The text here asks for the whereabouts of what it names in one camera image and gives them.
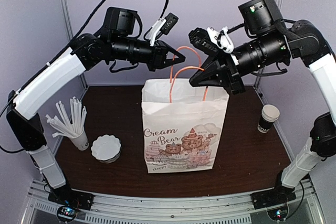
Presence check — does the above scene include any white cup holding straws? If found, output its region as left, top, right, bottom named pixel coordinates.
left=69, top=127, right=89, bottom=151

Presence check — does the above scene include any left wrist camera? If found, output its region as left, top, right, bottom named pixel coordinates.
left=143, top=13, right=178, bottom=47

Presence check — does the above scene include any white fluted dish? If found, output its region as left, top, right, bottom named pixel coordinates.
left=91, top=134, right=122, bottom=164

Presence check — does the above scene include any left aluminium frame post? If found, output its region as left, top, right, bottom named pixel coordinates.
left=54, top=0, right=89, bottom=91

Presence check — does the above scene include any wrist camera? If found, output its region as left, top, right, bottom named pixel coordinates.
left=143, top=13, right=178, bottom=47
left=188, top=27, right=234, bottom=57

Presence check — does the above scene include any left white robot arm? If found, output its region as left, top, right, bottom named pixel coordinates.
left=6, top=7, right=185, bottom=205

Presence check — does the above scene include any white paper takeout bag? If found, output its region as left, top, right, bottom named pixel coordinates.
left=141, top=46, right=229, bottom=174

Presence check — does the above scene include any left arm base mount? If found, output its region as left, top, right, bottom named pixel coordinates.
left=48, top=187, right=94, bottom=210

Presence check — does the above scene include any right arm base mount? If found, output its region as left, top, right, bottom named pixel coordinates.
left=251, top=186, right=296, bottom=209

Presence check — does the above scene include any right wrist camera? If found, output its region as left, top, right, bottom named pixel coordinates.
left=188, top=27, right=234, bottom=57

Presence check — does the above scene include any bundle of wrapped straws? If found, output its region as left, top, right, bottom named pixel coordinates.
left=45, top=97, right=87, bottom=138

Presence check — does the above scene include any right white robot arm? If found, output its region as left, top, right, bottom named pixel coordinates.
left=188, top=0, right=335, bottom=204

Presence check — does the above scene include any aluminium front rail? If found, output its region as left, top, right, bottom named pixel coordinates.
left=18, top=179, right=327, bottom=223

